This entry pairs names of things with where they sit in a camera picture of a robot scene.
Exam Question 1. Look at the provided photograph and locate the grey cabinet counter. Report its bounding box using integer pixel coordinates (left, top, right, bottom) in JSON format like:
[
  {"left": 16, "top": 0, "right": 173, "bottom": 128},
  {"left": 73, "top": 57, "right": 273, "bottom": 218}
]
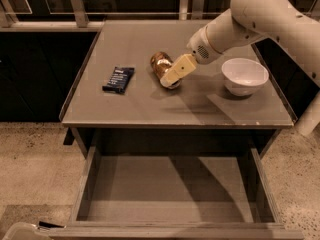
[{"left": 59, "top": 19, "right": 298, "bottom": 158}]

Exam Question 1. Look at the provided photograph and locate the white robot base corner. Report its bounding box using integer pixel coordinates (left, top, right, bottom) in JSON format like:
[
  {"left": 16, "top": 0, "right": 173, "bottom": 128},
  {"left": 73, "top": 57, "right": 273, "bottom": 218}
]
[{"left": 2, "top": 221, "right": 63, "bottom": 240}]

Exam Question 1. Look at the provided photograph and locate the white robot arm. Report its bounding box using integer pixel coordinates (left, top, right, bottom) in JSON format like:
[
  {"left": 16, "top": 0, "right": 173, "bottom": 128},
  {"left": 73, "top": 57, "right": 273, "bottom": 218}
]
[{"left": 160, "top": 0, "right": 320, "bottom": 87}]

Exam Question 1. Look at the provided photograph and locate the crushed orange soda can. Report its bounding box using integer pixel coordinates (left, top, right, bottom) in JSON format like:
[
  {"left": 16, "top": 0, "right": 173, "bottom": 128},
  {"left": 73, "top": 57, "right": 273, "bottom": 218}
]
[{"left": 150, "top": 51, "right": 173, "bottom": 80}]

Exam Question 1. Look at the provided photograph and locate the white ceramic bowl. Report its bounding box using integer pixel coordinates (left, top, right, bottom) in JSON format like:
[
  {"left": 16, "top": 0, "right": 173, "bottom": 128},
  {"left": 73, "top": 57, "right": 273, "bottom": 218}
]
[{"left": 221, "top": 58, "right": 269, "bottom": 97}]

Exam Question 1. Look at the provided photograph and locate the grey open top drawer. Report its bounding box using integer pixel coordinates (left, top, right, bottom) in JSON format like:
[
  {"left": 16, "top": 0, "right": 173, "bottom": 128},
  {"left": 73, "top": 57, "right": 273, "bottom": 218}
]
[{"left": 46, "top": 146, "right": 305, "bottom": 240}]

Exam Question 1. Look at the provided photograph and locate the dark blue snack bar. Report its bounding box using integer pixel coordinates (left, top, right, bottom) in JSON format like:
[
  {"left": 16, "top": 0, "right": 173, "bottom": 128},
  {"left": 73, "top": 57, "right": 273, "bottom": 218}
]
[{"left": 102, "top": 67, "right": 135, "bottom": 94}]

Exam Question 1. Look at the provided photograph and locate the metal railing frame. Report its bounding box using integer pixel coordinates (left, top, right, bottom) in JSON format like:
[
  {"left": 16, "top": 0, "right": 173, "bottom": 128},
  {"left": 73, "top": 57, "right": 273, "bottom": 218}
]
[{"left": 0, "top": 0, "right": 231, "bottom": 32}]

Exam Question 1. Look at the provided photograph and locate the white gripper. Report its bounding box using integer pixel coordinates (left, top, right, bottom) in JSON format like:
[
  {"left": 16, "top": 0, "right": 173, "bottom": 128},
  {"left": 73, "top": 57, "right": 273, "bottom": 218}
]
[{"left": 160, "top": 26, "right": 221, "bottom": 88}]

